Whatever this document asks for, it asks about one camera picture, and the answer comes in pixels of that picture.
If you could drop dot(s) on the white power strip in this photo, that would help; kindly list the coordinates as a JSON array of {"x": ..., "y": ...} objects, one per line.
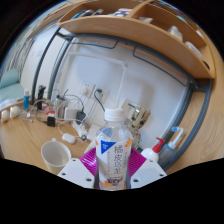
[{"x": 80, "y": 129}]

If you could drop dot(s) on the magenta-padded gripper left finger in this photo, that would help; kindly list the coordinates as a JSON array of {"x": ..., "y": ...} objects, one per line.
[{"x": 76, "y": 172}]

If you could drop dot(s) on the wooden shelf unit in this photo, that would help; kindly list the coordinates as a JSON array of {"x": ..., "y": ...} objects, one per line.
[{"x": 133, "y": 31}]

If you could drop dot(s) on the white wall card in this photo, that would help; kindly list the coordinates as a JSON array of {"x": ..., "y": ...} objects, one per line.
[{"x": 128, "y": 108}]

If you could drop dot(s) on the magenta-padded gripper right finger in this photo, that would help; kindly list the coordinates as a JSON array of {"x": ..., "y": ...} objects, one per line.
[{"x": 148, "y": 172}]

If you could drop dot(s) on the white wall outlet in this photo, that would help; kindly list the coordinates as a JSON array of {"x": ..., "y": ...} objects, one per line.
[
  {"x": 87, "y": 90},
  {"x": 102, "y": 95}
]

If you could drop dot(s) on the white mug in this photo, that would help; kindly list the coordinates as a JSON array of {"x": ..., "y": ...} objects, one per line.
[{"x": 55, "y": 156}]

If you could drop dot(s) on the metal cup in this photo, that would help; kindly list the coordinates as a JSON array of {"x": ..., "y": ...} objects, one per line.
[{"x": 60, "y": 106}]

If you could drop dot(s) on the small black box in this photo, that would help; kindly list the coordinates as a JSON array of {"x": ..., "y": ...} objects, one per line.
[{"x": 51, "y": 121}]

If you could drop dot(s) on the small white round object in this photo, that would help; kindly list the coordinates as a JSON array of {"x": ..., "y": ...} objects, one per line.
[
  {"x": 4, "y": 116},
  {"x": 14, "y": 112}
]

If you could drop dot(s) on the black plug adapter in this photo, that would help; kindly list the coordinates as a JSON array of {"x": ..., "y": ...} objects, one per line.
[{"x": 81, "y": 117}]

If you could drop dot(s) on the bed with teal bedding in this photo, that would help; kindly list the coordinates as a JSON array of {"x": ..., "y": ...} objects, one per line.
[{"x": 10, "y": 86}]

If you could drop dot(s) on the small blue bottle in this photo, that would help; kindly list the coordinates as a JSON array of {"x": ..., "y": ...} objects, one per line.
[{"x": 26, "y": 100}]

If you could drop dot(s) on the black upright device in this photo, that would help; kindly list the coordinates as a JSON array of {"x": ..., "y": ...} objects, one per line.
[{"x": 40, "y": 96}]

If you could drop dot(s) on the white pump lotion bottle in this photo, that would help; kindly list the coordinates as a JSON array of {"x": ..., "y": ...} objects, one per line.
[{"x": 150, "y": 155}]

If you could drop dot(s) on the blue spray bottle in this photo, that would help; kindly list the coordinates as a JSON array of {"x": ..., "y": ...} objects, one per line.
[{"x": 166, "y": 151}]

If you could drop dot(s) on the grey metal frame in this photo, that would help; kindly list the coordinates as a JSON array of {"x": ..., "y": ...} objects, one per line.
[{"x": 196, "y": 110}]

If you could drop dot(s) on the white power adapter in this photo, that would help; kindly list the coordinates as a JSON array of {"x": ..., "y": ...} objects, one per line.
[{"x": 70, "y": 113}]

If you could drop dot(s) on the clear plastic drink bottle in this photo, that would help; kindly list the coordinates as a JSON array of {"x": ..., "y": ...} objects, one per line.
[{"x": 113, "y": 150}]

